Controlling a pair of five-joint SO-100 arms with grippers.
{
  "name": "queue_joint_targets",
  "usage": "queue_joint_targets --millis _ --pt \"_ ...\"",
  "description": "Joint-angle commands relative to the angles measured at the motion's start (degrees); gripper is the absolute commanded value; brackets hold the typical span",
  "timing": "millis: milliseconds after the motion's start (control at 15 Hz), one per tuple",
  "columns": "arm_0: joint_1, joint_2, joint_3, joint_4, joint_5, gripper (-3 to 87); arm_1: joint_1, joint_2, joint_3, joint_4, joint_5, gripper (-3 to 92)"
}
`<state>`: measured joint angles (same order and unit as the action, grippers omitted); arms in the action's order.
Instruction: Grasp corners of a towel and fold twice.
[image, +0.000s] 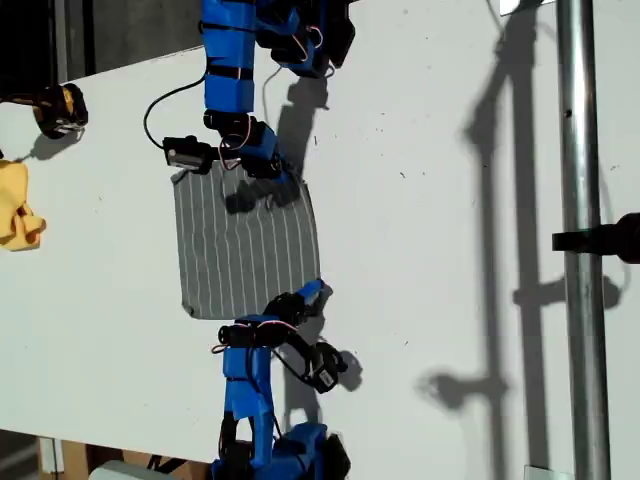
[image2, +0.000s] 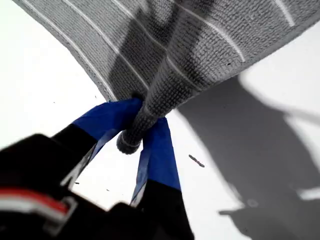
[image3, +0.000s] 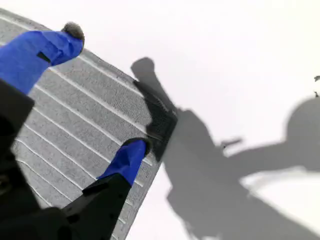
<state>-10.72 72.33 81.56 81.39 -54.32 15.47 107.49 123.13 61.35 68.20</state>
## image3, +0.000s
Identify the grey striped towel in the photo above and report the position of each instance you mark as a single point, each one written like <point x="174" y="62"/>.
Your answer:
<point x="75" y="112"/>

